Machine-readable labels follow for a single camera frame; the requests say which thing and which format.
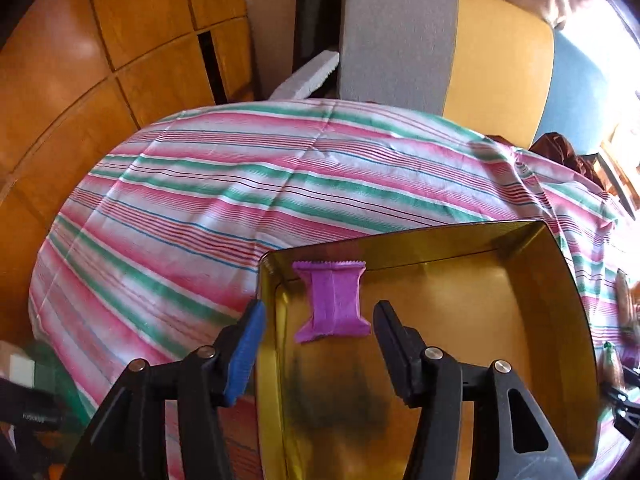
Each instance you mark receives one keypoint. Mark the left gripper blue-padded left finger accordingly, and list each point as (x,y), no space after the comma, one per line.
(126,438)

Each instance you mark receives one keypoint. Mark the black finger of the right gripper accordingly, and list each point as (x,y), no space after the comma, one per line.
(625,412)

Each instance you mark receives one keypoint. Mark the striped pink green bedsheet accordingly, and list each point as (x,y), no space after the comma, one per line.
(157,247)

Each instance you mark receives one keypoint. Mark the grey yellow blue chair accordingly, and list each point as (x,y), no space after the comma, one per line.
(484,64)

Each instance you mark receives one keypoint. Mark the black thermos bottle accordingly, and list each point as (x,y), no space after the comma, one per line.
(28,407)

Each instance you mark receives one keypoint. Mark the wooden wardrobe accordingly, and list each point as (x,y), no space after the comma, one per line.
(77,78)

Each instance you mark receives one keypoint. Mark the gold metal tin tray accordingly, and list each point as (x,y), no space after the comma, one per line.
(481,292)

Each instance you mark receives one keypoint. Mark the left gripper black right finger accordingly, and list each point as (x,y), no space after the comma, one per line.
(512,437)

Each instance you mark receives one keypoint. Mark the dark red cloth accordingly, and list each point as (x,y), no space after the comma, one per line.
(555,147)

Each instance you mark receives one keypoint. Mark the purple snack packet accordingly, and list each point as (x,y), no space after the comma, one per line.
(332,289)

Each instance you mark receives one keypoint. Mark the rolled black yoga mat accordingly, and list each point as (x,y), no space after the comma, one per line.
(317,28)

